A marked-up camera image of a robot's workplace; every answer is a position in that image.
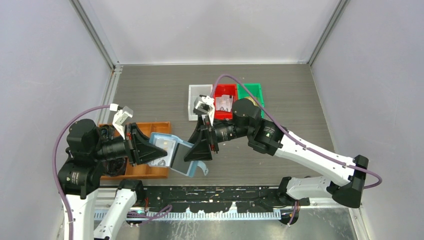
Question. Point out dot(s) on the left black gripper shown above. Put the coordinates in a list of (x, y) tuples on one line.
[(138, 146)]

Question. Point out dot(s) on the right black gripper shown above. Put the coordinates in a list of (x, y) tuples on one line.
[(201, 150)]

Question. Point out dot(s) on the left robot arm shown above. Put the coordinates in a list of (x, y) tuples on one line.
[(89, 148)]

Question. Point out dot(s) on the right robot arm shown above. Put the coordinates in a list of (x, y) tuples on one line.
[(340, 178)]

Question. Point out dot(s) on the pink white cards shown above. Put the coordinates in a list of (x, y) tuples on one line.
[(224, 103)]

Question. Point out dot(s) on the gold cards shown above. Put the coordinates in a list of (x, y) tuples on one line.
[(253, 101)]

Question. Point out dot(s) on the orange wooden divider tray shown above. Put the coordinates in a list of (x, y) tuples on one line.
[(145, 171)]

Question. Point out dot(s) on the black coiled bands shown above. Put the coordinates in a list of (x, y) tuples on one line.
[(116, 167)]

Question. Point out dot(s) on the red plastic bin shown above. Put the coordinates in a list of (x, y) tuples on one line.
[(230, 89)]

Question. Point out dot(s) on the white plastic bin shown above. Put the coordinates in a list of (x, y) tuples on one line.
[(194, 91)]

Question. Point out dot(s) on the green plastic bin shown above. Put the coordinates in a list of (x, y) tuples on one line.
[(255, 89)]

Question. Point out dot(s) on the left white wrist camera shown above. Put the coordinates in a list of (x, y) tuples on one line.
[(120, 116)]

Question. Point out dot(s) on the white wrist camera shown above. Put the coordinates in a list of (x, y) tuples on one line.
[(120, 116), (204, 105)]

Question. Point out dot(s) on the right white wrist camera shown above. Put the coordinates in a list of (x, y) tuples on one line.
[(204, 105)]

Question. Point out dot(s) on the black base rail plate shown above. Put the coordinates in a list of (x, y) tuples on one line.
[(211, 199)]

